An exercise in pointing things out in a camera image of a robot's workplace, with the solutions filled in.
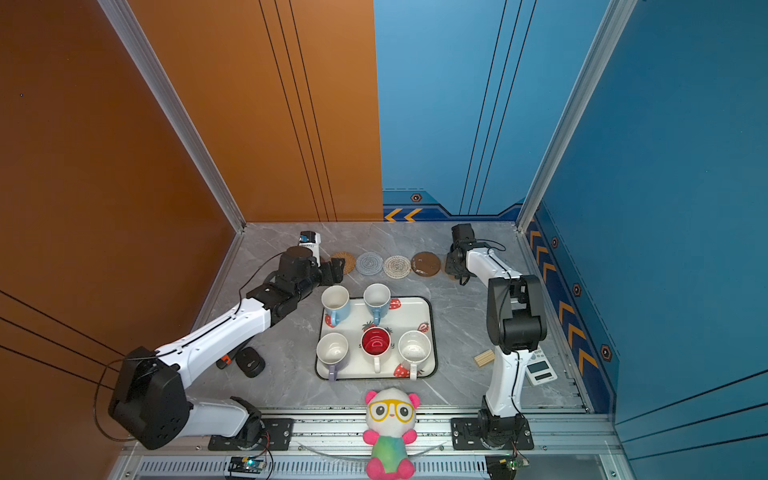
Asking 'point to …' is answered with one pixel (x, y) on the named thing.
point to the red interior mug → (376, 341)
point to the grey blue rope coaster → (369, 263)
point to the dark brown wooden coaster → (425, 264)
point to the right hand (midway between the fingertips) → (456, 267)
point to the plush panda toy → (391, 414)
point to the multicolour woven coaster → (397, 267)
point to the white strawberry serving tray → (406, 313)
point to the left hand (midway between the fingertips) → (334, 258)
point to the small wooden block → (484, 357)
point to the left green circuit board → (247, 465)
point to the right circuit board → (503, 467)
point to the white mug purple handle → (332, 349)
